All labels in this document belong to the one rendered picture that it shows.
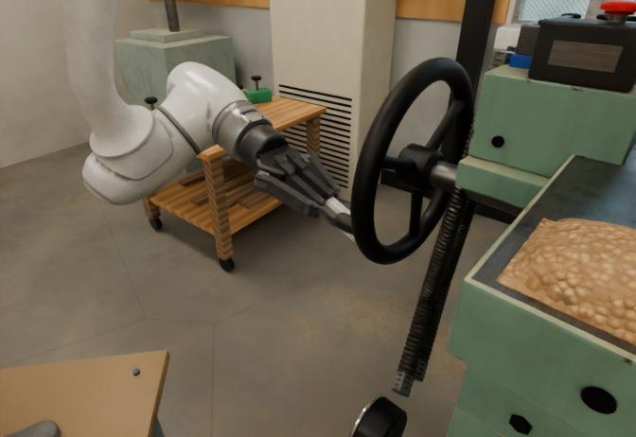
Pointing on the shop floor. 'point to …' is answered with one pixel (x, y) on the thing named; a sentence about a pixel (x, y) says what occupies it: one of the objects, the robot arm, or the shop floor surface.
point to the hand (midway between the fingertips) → (344, 219)
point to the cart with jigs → (231, 178)
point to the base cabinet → (468, 425)
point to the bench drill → (167, 47)
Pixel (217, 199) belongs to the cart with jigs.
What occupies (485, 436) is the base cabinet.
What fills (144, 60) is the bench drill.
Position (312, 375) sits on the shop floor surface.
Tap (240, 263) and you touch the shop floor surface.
